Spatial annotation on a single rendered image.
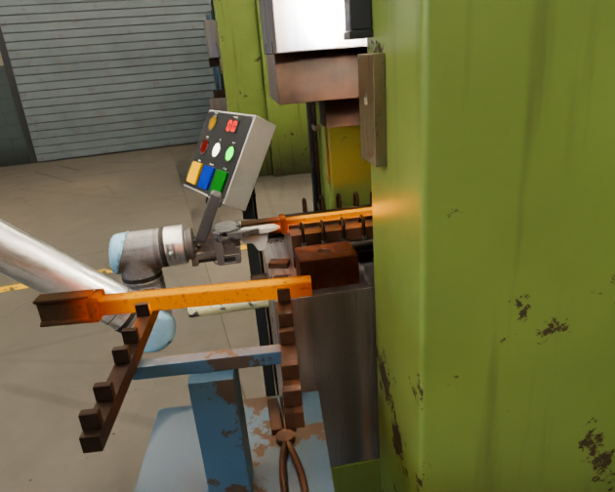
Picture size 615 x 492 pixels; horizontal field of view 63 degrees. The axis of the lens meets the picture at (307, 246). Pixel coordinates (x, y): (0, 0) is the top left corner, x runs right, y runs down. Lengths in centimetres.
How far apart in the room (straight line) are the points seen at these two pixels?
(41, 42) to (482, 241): 867
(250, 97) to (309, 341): 505
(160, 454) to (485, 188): 66
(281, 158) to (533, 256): 529
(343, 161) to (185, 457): 82
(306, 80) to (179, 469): 73
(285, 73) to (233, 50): 490
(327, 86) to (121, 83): 808
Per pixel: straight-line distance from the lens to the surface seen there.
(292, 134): 594
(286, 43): 98
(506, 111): 71
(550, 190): 77
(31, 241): 103
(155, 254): 114
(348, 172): 135
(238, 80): 594
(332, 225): 115
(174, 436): 95
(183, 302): 78
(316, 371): 109
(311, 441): 88
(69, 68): 908
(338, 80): 105
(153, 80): 903
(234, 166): 153
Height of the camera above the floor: 137
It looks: 21 degrees down
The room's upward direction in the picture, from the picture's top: 5 degrees counter-clockwise
